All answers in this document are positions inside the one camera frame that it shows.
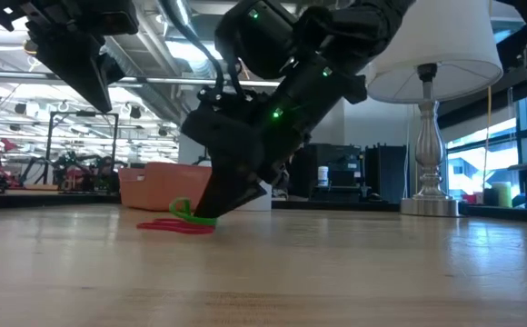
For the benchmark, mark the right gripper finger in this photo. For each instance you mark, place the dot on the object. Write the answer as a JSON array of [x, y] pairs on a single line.
[[227, 191]]

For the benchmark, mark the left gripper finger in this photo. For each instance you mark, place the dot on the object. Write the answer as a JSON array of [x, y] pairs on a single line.
[[112, 69], [72, 63]]

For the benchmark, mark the green rubber band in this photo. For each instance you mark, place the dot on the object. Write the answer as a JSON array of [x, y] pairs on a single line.
[[200, 221]]

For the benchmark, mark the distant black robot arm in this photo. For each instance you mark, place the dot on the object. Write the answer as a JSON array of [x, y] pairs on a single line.
[[36, 170], [86, 172]]

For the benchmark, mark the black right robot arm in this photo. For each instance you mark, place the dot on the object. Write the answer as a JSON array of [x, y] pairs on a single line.
[[345, 36]]

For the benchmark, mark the orange plastic bin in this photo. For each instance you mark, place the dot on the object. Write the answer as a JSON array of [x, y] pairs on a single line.
[[163, 186]]

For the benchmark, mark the red rubber band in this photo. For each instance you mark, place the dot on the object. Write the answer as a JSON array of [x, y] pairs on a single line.
[[168, 227]]

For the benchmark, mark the white canister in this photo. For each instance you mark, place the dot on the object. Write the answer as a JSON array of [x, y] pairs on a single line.
[[322, 176]]

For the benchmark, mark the black cabinet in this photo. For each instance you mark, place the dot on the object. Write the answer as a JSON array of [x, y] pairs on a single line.
[[386, 175], [336, 172]]

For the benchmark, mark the silver lamp with white shade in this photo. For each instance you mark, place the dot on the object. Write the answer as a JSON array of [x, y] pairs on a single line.
[[450, 45]]

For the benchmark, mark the red cup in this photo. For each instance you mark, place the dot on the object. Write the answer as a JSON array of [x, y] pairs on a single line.
[[470, 199]]

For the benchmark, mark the dark cup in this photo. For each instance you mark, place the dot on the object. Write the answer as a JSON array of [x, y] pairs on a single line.
[[490, 197]]

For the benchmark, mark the yellow-green cup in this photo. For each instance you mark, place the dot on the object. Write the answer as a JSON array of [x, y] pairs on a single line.
[[502, 195]]

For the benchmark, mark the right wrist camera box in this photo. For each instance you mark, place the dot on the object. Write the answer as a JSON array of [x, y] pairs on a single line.
[[227, 100]]

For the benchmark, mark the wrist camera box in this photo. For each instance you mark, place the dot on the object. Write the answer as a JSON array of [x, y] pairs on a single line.
[[227, 100], [122, 20]]

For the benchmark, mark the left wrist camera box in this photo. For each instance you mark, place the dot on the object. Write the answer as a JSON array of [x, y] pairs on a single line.
[[122, 20]]

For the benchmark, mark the black stand frame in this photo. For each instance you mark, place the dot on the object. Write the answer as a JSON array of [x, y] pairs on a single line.
[[82, 113]]

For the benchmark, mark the black frame rail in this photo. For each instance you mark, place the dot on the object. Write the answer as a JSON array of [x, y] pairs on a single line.
[[18, 201], [509, 213], [359, 206]]

